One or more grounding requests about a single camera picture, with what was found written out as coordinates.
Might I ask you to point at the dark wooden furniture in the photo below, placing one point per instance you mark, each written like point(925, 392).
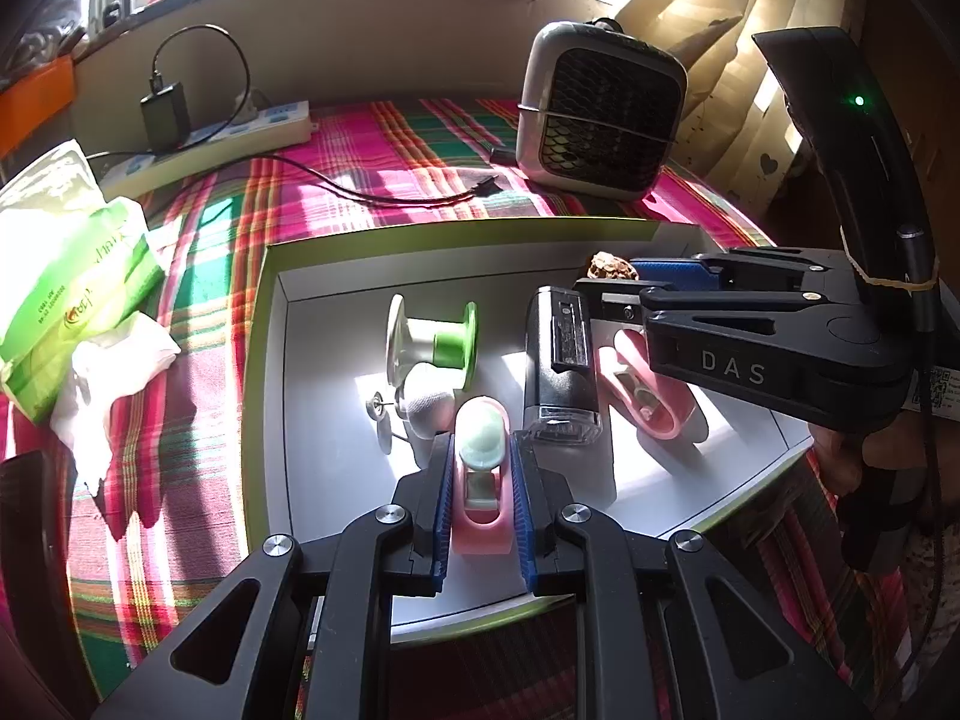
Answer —
point(30, 555)

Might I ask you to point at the crumpled white tissue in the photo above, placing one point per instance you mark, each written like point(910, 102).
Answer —
point(120, 367)

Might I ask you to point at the pale green round ball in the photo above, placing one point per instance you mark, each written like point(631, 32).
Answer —
point(481, 444)

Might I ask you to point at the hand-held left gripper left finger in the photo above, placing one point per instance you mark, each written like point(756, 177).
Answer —
point(444, 510)

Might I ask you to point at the small ribbed handheld device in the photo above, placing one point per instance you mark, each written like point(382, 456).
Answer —
point(555, 390)

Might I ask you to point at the pink plaid tablecloth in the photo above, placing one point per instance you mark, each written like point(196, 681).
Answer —
point(225, 255)

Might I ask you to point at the black charger adapter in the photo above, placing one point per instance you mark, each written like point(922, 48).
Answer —
point(165, 116)

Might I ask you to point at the white power strip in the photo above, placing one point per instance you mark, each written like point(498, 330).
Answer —
point(225, 131)

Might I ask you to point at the orange plastic tray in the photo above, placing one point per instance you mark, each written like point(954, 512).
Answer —
point(30, 101)

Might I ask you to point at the small black connector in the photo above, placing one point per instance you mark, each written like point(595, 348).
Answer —
point(501, 154)

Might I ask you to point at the green tissue pack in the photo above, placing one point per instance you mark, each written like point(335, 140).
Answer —
point(75, 292)

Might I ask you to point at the green thread spool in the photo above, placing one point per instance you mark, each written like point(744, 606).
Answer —
point(454, 341)

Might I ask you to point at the small grey mesh heater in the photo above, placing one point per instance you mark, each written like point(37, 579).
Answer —
point(600, 112)

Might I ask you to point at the shallow white cardboard box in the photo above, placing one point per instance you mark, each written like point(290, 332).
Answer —
point(337, 465)

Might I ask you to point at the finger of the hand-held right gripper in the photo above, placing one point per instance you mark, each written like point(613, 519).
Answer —
point(622, 307)
point(667, 270)

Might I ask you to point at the pale egg shaped ball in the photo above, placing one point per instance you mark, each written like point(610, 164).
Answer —
point(427, 401)

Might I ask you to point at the person's right hand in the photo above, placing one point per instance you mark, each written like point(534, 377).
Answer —
point(836, 457)

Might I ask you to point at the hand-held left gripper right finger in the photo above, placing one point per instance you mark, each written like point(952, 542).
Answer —
point(525, 517)

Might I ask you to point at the brown walnut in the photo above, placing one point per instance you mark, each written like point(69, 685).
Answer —
point(611, 266)

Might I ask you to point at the cream heart print curtain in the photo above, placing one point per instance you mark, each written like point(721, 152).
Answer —
point(720, 37)

